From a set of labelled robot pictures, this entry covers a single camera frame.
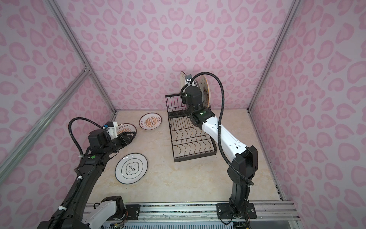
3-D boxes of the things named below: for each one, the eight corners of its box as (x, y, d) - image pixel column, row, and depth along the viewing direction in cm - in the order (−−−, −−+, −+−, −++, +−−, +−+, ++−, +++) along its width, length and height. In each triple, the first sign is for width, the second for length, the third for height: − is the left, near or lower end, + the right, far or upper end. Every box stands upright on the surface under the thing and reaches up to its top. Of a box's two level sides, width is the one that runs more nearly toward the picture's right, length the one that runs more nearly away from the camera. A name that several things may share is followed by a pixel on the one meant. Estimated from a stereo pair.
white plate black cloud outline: (112, 184, 84) (111, 183, 83) (122, 154, 97) (120, 153, 95) (144, 184, 84) (143, 183, 83) (149, 154, 97) (149, 153, 95)
